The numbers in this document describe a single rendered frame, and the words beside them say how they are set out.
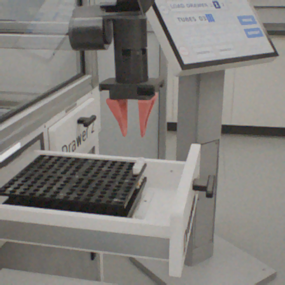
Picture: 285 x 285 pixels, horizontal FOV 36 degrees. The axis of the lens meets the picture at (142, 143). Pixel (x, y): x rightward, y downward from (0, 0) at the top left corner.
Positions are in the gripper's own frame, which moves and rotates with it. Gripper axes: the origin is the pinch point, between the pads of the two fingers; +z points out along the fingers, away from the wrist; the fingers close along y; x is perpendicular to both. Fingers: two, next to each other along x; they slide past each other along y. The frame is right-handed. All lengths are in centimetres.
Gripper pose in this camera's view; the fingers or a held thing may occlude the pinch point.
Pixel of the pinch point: (133, 132)
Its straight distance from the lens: 77.2
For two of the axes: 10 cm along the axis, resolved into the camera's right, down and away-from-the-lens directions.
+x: 2.4, -3.0, 9.2
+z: 0.3, 9.5, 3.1
